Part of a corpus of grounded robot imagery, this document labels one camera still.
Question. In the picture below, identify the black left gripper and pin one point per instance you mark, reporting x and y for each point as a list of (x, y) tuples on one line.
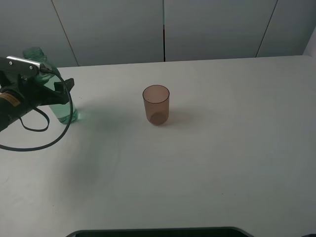
[(26, 92)]

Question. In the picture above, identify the green water bottle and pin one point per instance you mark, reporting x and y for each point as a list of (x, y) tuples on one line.
[(55, 94)]

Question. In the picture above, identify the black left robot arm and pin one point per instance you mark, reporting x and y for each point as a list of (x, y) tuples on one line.
[(9, 116)]

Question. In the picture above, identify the pink translucent cup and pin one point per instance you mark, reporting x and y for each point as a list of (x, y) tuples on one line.
[(156, 103)]

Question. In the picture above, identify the black base edge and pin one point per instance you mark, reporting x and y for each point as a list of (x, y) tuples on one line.
[(169, 232)]

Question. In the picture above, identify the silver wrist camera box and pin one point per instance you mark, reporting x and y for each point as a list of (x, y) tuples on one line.
[(20, 66)]

